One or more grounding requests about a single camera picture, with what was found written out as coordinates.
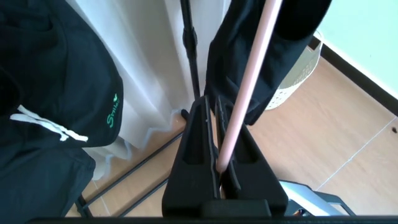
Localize black shorts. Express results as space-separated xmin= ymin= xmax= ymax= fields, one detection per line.
xmin=0 ymin=0 xmax=124 ymax=218

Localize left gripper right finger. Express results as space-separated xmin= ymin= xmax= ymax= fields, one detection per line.
xmin=215 ymin=96 xmax=289 ymax=217

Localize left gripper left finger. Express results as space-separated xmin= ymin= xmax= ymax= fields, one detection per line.
xmin=161 ymin=95 xmax=220 ymax=218

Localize pink clothes hanger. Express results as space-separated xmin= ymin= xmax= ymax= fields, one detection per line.
xmin=216 ymin=0 xmax=284 ymax=174

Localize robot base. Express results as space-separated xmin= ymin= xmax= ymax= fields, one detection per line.
xmin=278 ymin=180 xmax=357 ymax=217

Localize beige curtain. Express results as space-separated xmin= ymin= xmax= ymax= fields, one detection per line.
xmin=65 ymin=0 xmax=233 ymax=181

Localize black clothes rack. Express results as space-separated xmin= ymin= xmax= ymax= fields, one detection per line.
xmin=74 ymin=0 xmax=201 ymax=218

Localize black garment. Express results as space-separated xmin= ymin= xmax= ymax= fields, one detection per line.
xmin=204 ymin=0 xmax=333 ymax=126

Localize white laundry basket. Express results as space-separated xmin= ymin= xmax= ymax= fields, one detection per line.
xmin=265 ymin=30 xmax=324 ymax=111

